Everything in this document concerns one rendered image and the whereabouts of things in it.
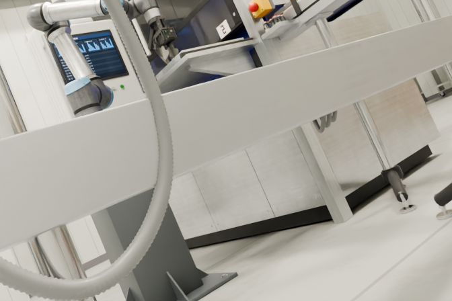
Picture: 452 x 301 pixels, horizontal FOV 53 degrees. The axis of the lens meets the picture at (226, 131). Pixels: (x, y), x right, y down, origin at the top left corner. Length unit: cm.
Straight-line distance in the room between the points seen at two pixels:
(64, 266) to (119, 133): 18
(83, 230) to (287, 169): 380
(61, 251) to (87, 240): 500
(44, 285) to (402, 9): 964
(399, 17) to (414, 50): 882
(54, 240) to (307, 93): 50
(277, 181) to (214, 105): 151
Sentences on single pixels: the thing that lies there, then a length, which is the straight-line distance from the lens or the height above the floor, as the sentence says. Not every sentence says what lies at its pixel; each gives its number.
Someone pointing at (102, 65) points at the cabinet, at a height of 126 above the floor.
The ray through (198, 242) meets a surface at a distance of 308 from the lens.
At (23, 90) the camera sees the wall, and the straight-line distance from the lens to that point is 586.
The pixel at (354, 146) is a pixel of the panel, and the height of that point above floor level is 26.
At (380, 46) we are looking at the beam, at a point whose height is 52.
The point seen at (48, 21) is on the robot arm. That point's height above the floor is 130.
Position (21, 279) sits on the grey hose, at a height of 39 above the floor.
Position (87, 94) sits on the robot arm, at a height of 93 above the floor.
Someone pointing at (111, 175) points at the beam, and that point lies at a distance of 60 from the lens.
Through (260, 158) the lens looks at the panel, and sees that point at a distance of 222.
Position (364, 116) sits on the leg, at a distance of 196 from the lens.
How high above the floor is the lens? 41
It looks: 4 degrees up
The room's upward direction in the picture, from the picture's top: 24 degrees counter-clockwise
